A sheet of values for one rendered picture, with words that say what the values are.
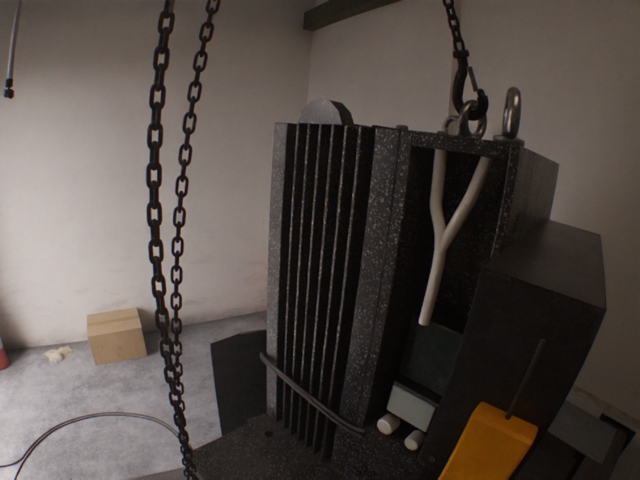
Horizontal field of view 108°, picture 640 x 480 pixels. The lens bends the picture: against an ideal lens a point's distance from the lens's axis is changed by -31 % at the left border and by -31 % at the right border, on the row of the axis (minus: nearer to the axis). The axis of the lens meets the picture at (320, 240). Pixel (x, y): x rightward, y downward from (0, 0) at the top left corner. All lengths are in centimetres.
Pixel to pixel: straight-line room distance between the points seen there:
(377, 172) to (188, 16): 238
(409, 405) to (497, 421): 25
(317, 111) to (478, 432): 50
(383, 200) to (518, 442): 34
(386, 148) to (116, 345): 240
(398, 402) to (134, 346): 225
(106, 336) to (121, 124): 149
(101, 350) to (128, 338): 23
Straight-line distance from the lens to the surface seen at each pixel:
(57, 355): 288
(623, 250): 153
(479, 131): 59
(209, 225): 272
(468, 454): 41
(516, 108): 40
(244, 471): 83
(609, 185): 152
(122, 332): 258
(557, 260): 44
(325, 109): 55
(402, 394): 59
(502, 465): 41
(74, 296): 285
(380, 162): 47
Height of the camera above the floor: 159
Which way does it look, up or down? 17 degrees down
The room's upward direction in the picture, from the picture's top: 5 degrees clockwise
